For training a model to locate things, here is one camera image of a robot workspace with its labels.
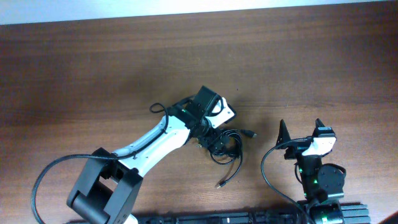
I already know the thick black cable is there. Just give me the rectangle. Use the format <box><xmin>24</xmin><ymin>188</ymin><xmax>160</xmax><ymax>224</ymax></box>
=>
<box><xmin>208</xmin><ymin>128</ymin><xmax>258</xmax><ymax>166</ymax></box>

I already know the thin black cable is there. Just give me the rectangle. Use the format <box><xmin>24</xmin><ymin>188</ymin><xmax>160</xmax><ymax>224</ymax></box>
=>
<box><xmin>214</xmin><ymin>130</ymin><xmax>244</xmax><ymax>189</ymax></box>

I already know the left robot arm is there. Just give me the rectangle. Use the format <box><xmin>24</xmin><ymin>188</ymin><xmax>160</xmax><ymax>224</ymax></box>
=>
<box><xmin>67</xmin><ymin>86</ymin><xmax>236</xmax><ymax>224</ymax></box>

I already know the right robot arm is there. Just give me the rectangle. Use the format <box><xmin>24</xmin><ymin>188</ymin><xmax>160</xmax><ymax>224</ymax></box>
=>
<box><xmin>276</xmin><ymin>119</ymin><xmax>346</xmax><ymax>223</ymax></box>

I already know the right camera cable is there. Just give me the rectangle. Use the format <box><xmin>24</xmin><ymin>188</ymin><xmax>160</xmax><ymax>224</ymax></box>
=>
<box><xmin>260</xmin><ymin>136</ymin><xmax>315</xmax><ymax>224</ymax></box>

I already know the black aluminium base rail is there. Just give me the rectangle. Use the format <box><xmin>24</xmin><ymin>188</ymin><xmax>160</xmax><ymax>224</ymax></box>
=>
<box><xmin>123</xmin><ymin>203</ymin><xmax>371</xmax><ymax>224</ymax></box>

